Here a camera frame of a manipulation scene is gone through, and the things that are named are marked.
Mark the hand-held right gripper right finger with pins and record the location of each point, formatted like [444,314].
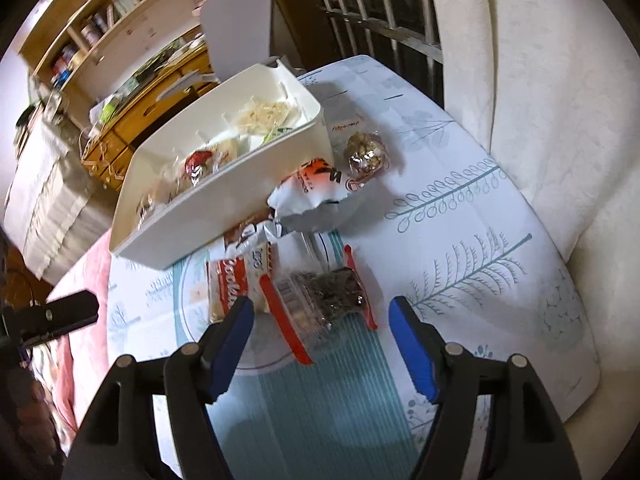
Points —
[412,350]

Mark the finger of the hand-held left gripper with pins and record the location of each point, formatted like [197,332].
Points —
[50,317]

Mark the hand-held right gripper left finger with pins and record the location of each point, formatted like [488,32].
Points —
[232,345]

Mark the dark snack packet red edges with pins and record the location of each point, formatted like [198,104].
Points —
[325,290]

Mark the white plastic bin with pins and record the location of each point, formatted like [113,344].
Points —
[225,195]

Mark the clear packet of orange pastries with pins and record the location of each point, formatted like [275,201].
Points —
[165,195]

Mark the person's left hand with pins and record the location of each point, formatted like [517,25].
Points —
[37,400]

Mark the pink blanket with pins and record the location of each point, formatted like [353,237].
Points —
[85,280]

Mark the red and white cookie packet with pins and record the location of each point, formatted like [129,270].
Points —
[230,280]

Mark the brown snack packet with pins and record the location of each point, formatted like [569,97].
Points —
[245,232]

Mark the white lace bed cover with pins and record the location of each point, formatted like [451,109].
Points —
[55,200]

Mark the orange and white snack packet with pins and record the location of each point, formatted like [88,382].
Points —
[315,185]

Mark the red wrapped snack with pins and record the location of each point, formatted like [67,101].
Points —
[199,166]

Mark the beige cracker packet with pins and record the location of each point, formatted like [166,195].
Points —
[227,151]

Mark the golden ball snack clear wrapper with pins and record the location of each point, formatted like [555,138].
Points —
[367,152]

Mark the wooden desk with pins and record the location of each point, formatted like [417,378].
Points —
[145,110]

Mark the clear packet of pale snack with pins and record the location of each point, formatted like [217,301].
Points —
[260,112]

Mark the white floral cushion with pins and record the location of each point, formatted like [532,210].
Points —
[550,110]

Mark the wooden bookshelf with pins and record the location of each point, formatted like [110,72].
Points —
[130,30]

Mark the grey office chair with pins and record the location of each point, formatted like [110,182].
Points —
[235,15]

